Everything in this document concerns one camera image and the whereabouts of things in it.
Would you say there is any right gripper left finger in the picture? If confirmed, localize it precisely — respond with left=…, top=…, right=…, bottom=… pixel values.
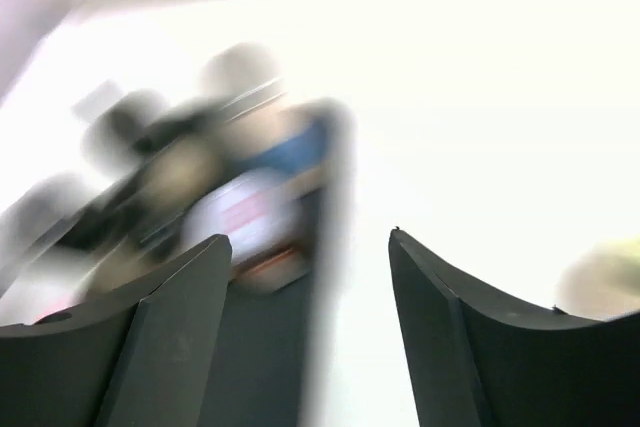
left=1, top=235, right=231, bottom=427

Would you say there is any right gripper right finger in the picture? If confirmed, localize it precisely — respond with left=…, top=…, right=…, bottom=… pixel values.
left=388, top=229, right=639, bottom=427

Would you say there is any black knob-cap spice bottle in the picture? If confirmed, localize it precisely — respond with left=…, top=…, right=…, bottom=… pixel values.
left=59, top=115, right=233, bottom=262

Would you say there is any purple-lid spice jar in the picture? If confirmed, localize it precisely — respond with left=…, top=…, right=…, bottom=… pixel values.
left=181, top=168, right=308, bottom=293

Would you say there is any tall blue-band spice jar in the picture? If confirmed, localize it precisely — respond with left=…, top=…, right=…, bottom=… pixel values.
left=201, top=42, right=330, bottom=193

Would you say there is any black grinder-cap spice bottle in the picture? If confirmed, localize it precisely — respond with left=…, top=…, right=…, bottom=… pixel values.
left=81, top=90, right=166, bottom=174

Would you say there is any black plastic tray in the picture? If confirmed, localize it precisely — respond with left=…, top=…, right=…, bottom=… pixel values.
left=29, top=96, right=359, bottom=427

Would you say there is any yellow-cap spice bottle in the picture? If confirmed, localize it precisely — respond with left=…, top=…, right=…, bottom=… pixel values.
left=555, top=237, right=639, bottom=321

